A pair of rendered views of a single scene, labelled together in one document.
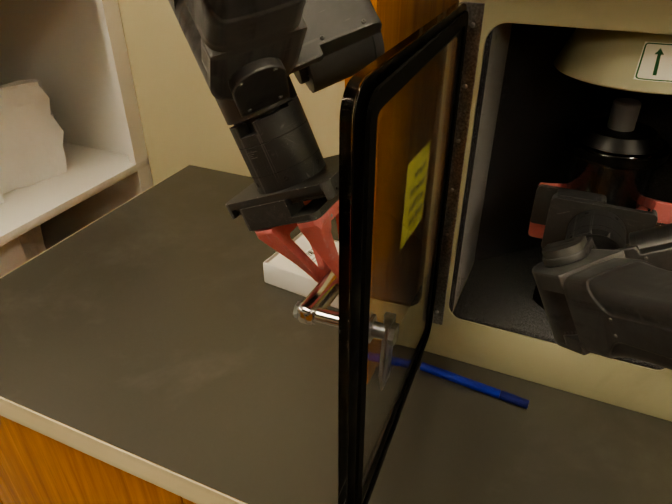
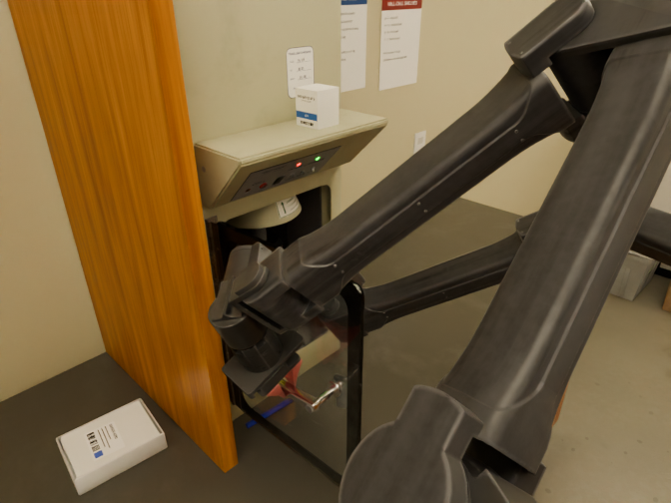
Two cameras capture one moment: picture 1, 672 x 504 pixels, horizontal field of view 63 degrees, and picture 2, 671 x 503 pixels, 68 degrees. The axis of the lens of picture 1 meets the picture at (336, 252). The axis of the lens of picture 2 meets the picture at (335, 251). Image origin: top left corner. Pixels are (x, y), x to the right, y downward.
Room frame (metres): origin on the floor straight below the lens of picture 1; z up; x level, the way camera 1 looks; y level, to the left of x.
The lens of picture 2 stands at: (0.13, 0.49, 1.72)
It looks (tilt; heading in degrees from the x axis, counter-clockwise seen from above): 28 degrees down; 290
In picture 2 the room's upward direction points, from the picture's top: straight up
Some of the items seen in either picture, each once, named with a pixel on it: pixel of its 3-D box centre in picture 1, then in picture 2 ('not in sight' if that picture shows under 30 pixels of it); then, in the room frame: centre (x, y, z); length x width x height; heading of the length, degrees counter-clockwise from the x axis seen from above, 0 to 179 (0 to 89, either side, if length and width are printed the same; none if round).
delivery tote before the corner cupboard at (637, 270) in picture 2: not in sight; (604, 253); (-0.52, -2.77, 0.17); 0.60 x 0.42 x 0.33; 154
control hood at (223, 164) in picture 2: not in sight; (300, 159); (0.46, -0.24, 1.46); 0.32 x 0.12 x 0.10; 66
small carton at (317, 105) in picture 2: not in sight; (317, 106); (0.44, -0.28, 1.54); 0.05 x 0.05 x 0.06; 67
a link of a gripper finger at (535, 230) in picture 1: (567, 206); not in sight; (0.56, -0.27, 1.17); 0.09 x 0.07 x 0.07; 155
